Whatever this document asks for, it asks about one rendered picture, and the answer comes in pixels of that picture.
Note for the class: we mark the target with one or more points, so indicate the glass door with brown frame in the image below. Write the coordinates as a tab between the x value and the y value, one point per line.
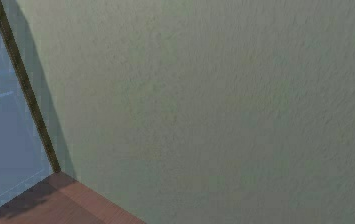
8	133

